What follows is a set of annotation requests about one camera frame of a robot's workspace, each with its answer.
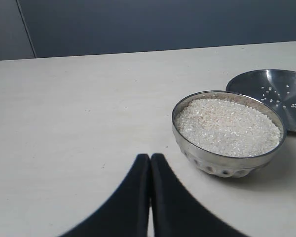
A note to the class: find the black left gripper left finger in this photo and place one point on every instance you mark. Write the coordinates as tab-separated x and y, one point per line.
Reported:
126	212

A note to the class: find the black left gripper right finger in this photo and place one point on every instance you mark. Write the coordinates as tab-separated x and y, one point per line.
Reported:
176	213

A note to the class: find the steel bowl of rice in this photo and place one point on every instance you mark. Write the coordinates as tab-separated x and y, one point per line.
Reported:
227	134

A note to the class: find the round steel plate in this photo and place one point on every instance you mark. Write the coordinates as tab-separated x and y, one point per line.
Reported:
274	87

